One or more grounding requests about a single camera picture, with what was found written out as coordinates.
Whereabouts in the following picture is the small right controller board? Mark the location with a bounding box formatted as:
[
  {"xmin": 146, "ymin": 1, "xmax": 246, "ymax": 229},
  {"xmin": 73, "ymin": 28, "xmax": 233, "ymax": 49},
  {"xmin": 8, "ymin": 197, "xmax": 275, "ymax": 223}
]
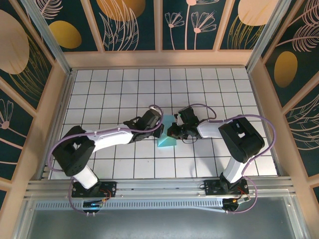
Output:
[{"xmin": 222, "ymin": 198, "xmax": 251, "ymax": 208}]

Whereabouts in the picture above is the aluminium frame post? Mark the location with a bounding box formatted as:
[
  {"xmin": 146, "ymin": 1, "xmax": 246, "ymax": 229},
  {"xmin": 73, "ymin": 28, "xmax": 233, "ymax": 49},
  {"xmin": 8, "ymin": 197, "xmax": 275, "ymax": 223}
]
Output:
[
  {"xmin": 246, "ymin": 0, "xmax": 295, "ymax": 73},
  {"xmin": 19, "ymin": 0, "xmax": 75, "ymax": 75}
]

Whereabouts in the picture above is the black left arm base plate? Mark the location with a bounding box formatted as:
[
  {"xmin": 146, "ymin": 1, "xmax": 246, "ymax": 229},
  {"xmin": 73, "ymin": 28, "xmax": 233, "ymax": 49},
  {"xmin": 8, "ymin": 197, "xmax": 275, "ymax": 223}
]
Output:
[{"xmin": 71, "ymin": 181, "xmax": 118, "ymax": 198}]

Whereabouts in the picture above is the aluminium side rail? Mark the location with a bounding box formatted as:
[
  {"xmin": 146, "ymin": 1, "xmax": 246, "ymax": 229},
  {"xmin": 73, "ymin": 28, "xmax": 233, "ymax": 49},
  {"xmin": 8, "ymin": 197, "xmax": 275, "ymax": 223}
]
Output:
[{"xmin": 39, "ymin": 69, "xmax": 75, "ymax": 180}]

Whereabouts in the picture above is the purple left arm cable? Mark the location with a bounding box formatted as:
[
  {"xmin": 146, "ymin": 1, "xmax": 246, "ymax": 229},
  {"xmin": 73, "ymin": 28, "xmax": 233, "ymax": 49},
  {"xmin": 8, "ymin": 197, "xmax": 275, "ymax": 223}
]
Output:
[{"xmin": 47, "ymin": 104, "xmax": 165, "ymax": 217}]

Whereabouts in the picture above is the small controller board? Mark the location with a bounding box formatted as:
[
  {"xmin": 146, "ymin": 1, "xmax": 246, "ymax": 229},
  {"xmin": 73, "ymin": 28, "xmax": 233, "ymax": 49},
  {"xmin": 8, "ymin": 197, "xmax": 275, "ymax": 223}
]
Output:
[
  {"xmin": 83, "ymin": 200, "xmax": 105, "ymax": 209},
  {"xmin": 222, "ymin": 198, "xmax": 251, "ymax": 208}
]

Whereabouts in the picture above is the slotted grey cable duct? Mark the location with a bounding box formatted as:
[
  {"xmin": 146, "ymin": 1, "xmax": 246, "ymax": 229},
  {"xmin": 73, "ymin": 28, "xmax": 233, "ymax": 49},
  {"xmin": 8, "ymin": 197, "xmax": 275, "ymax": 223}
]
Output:
[{"xmin": 34, "ymin": 198, "xmax": 225, "ymax": 213}]

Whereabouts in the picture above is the small left controller board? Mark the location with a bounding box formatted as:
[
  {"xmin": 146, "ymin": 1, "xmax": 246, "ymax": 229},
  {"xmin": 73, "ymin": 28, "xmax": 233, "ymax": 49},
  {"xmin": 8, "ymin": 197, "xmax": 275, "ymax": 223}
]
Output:
[{"xmin": 83, "ymin": 200, "xmax": 105, "ymax": 209}]

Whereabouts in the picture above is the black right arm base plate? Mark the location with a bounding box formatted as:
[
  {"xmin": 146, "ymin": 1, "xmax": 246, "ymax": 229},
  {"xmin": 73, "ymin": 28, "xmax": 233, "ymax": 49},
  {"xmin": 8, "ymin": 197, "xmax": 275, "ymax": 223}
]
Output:
[{"xmin": 203, "ymin": 179, "xmax": 249, "ymax": 196}]

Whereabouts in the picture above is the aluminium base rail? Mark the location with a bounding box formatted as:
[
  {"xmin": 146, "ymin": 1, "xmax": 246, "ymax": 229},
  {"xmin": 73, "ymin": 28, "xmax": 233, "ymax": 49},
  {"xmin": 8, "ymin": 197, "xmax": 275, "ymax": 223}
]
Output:
[{"xmin": 24, "ymin": 176, "xmax": 297, "ymax": 200}]

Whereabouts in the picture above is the grey metal tray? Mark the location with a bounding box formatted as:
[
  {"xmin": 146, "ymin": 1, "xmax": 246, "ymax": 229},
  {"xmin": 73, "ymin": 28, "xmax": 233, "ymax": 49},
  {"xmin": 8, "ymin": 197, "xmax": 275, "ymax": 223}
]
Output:
[{"xmin": 14, "ymin": 194, "xmax": 310, "ymax": 239}]

